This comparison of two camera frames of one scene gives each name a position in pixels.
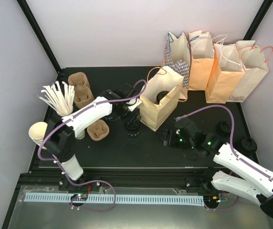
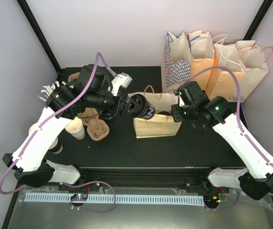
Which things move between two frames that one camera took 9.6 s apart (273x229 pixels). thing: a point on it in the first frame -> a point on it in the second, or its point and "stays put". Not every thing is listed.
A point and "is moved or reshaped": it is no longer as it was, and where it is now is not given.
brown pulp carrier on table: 98,130 stays put
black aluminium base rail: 38,178 stays put
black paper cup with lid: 132,131 -> 140,107
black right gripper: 169,140 -> 177,116
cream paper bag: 159,78 is moved or reshaped
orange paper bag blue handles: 202,68 stays put
